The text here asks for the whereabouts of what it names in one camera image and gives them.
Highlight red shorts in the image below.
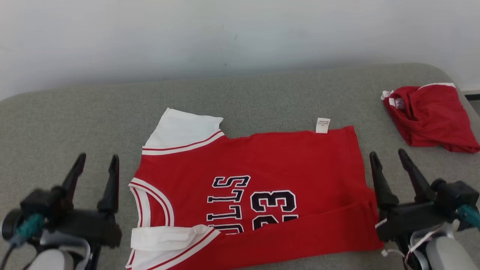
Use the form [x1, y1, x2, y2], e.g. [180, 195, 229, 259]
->
[381, 82, 480, 154]

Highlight grey fabric sofa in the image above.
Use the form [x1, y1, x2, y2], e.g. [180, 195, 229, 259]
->
[0, 63, 480, 270]

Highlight red white basketball jersey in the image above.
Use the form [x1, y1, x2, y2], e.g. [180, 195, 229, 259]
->
[126, 108, 385, 270]

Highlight teal right camera connector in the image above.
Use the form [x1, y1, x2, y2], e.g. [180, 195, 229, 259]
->
[457, 204, 480, 230]

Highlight white right gripper cable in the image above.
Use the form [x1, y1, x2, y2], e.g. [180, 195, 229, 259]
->
[381, 224, 439, 270]

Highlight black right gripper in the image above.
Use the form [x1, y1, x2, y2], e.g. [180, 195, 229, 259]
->
[369, 149, 460, 243]

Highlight teal left camera connector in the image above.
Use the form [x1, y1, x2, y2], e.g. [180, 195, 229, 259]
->
[0, 213, 46, 270]

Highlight teal camera connector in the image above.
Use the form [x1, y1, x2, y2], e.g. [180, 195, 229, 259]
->
[0, 213, 46, 270]
[457, 204, 480, 230]

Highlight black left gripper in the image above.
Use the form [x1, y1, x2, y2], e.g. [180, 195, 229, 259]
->
[49, 153, 123, 248]

